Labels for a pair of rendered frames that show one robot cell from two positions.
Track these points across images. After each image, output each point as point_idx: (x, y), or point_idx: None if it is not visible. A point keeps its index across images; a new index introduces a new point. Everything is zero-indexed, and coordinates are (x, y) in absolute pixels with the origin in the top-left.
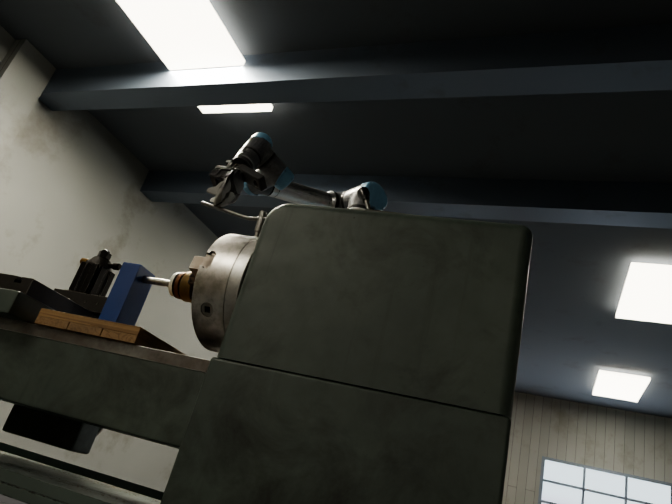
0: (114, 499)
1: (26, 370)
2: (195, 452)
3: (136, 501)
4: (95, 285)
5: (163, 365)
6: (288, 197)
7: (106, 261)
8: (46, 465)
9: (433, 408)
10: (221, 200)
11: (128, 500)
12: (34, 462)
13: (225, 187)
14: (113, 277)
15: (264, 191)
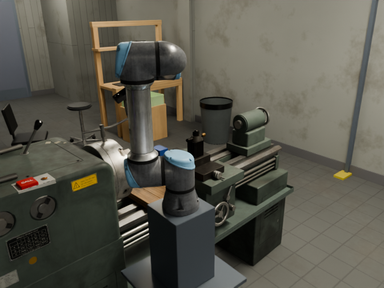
0: (134, 244)
1: None
2: None
3: (145, 252)
4: (188, 150)
5: None
6: (165, 76)
7: (191, 137)
8: (222, 231)
9: None
10: (126, 114)
11: (142, 249)
12: (222, 228)
13: (124, 106)
14: (194, 144)
15: (164, 79)
